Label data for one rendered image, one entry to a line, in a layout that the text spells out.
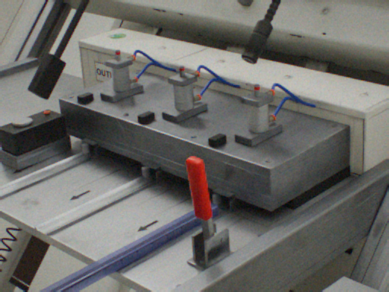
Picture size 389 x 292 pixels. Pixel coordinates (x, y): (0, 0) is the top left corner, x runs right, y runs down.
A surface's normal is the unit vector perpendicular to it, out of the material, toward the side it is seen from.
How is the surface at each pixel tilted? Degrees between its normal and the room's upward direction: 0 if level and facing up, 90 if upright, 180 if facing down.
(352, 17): 90
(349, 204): 90
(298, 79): 43
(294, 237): 90
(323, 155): 90
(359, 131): 133
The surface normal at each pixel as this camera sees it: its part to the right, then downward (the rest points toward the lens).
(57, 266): -0.56, -0.38
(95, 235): -0.07, -0.92
